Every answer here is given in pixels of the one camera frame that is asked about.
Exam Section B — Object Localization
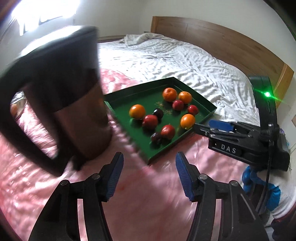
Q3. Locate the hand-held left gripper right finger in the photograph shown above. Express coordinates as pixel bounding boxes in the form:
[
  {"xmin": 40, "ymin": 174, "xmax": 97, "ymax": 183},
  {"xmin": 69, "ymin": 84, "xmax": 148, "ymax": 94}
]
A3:
[{"xmin": 175, "ymin": 152, "xmax": 270, "ymax": 241}]

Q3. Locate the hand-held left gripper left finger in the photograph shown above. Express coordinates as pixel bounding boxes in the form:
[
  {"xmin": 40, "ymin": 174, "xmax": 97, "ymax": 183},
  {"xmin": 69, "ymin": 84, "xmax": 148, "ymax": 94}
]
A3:
[{"xmin": 29, "ymin": 152, "xmax": 124, "ymax": 241}]

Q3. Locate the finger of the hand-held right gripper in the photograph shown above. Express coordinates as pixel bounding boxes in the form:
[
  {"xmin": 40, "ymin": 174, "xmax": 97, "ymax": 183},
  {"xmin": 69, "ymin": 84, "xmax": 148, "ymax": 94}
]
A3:
[
  {"xmin": 194, "ymin": 123, "xmax": 232, "ymax": 138},
  {"xmin": 209, "ymin": 120, "xmax": 252, "ymax": 133}
]

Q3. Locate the orange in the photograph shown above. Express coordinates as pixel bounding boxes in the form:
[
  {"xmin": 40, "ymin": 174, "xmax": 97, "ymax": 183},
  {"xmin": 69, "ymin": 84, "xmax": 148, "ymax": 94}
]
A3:
[
  {"xmin": 178, "ymin": 91, "xmax": 192, "ymax": 105},
  {"xmin": 180, "ymin": 113, "xmax": 196, "ymax": 129},
  {"xmin": 129, "ymin": 104, "xmax": 146, "ymax": 120},
  {"xmin": 162, "ymin": 87, "xmax": 178, "ymax": 102}
]

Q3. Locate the green tray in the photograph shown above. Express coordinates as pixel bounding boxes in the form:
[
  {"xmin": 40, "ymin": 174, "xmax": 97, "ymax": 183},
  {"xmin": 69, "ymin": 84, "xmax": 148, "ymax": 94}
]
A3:
[{"xmin": 104, "ymin": 77, "xmax": 218, "ymax": 165}]

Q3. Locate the person's right hand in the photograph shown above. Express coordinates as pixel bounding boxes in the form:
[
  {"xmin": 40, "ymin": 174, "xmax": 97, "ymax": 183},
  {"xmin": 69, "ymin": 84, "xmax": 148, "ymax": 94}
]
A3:
[{"xmin": 242, "ymin": 166, "xmax": 281, "ymax": 210}]

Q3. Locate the pink plastic sheet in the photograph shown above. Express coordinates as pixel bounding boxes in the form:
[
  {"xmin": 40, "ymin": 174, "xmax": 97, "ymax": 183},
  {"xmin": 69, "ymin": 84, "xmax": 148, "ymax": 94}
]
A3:
[{"xmin": 0, "ymin": 68, "xmax": 262, "ymax": 241}]

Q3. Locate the wooden headboard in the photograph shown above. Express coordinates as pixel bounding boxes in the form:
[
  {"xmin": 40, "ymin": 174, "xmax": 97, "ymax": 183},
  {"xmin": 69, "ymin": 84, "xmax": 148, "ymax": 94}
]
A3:
[{"xmin": 150, "ymin": 16, "xmax": 295, "ymax": 110}]

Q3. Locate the white crumpled blanket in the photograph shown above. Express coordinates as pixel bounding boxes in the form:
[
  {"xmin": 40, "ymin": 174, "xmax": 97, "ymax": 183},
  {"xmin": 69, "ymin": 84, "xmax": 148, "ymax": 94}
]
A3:
[{"xmin": 117, "ymin": 32, "xmax": 169, "ymax": 45}]

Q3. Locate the window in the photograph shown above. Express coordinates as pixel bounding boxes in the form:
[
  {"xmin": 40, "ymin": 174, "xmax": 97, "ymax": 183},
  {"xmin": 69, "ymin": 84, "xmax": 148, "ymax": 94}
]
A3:
[{"xmin": 10, "ymin": 0, "xmax": 78, "ymax": 36}]

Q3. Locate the black cable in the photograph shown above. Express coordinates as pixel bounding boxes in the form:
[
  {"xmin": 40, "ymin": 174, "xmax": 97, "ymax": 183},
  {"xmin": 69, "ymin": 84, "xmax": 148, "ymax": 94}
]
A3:
[{"xmin": 255, "ymin": 125, "xmax": 272, "ymax": 210}]

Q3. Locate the pink kettle with black handle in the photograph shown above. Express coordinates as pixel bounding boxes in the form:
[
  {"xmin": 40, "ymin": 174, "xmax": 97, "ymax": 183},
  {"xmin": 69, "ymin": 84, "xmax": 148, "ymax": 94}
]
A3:
[{"xmin": 0, "ymin": 25, "xmax": 114, "ymax": 176}]

